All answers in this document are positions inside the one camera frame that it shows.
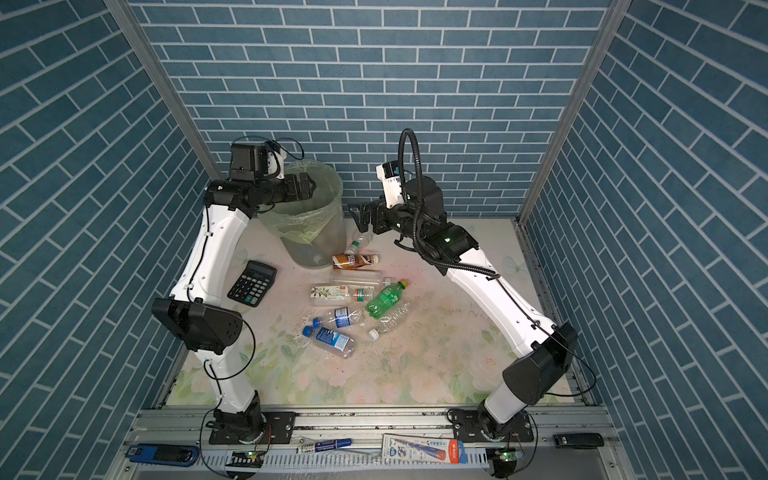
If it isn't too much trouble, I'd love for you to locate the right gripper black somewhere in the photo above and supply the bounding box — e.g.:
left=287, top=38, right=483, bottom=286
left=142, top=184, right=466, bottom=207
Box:
left=349, top=193, right=427, bottom=245

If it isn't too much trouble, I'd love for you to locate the clear bottle green cap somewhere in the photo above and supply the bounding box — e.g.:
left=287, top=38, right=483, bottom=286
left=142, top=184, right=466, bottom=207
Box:
left=344, top=231, right=374, bottom=255

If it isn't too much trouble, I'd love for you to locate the clear crushed bottle white cap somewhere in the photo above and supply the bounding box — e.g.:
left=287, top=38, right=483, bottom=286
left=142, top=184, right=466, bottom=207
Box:
left=367, top=302, right=411, bottom=342

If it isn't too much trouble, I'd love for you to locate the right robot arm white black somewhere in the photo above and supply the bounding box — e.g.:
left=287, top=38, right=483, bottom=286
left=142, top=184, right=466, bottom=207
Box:
left=348, top=177, right=578, bottom=439

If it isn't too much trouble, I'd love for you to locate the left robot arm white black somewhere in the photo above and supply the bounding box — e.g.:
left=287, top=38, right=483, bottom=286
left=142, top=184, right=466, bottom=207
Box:
left=152, top=137, right=316, bottom=443

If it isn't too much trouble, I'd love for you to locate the mesh bin with green bag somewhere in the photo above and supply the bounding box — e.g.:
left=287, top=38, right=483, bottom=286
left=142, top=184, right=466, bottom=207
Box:
left=259, top=160, right=347, bottom=269

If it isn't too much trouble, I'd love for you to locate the brown coffee bottle left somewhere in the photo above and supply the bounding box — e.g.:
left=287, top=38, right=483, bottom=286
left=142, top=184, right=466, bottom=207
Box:
left=332, top=254, right=380, bottom=270

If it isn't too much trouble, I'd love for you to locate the green soda bottle yellow cap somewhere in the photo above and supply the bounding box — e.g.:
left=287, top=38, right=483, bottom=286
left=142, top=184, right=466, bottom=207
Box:
left=366, top=280, right=408, bottom=319

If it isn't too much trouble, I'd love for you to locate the clear frosted bottle white cap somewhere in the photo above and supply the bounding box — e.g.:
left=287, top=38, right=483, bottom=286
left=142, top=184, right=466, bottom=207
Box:
left=330, top=269, right=393, bottom=286

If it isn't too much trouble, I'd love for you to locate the black calculator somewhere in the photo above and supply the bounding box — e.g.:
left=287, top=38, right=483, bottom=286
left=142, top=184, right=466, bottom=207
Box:
left=227, top=260, right=277, bottom=308

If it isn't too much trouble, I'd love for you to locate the white tea bottle green label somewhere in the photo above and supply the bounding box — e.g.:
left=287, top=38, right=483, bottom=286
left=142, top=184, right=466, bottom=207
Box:
left=309, top=284, right=375, bottom=306

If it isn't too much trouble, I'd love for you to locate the small crushed bottle blue label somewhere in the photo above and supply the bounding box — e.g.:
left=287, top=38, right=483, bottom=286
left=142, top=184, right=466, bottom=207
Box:
left=321, top=306, right=364, bottom=329

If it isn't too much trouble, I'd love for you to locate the blue cap bottle blue label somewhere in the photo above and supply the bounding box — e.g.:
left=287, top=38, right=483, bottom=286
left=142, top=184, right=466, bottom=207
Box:
left=302, top=325, right=356, bottom=358

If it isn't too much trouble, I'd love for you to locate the white red toothpaste box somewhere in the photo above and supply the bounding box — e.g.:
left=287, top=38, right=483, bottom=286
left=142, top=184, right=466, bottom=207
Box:
left=381, top=434, right=467, bottom=465

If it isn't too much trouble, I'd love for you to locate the blue marker pen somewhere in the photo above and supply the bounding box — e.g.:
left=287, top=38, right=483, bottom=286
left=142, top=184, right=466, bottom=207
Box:
left=297, top=438, right=353, bottom=454

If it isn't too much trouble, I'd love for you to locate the black remote right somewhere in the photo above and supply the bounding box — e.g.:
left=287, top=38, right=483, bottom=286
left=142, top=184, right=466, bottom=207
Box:
left=554, top=432, right=605, bottom=449

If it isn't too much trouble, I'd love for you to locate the blue black handheld device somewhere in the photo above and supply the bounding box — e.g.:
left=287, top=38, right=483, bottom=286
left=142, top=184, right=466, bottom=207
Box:
left=125, top=444, right=200, bottom=468

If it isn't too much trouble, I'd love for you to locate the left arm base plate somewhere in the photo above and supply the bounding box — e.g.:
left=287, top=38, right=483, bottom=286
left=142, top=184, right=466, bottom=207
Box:
left=205, top=410, right=296, bottom=445

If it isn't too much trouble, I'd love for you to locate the white slotted cable duct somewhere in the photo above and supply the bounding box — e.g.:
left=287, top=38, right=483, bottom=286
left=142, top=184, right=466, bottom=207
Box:
left=223, top=450, right=490, bottom=473

